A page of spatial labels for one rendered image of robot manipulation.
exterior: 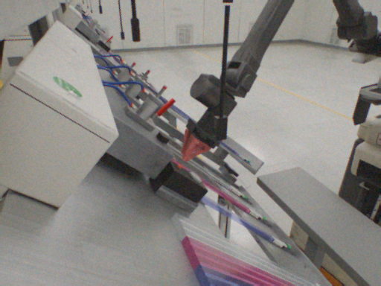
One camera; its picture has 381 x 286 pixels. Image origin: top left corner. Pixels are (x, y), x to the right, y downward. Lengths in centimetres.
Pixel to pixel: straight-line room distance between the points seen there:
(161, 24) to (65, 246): 825
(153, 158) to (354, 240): 88
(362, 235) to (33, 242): 108
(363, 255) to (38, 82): 104
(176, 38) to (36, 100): 838
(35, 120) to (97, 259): 11
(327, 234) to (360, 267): 14
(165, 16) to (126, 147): 809
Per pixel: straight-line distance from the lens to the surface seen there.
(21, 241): 21
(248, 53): 73
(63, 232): 24
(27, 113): 21
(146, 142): 37
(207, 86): 64
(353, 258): 107
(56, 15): 143
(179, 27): 856
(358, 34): 118
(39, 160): 23
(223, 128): 50
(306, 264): 82
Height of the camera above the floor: 133
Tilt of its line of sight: 28 degrees down
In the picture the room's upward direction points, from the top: straight up
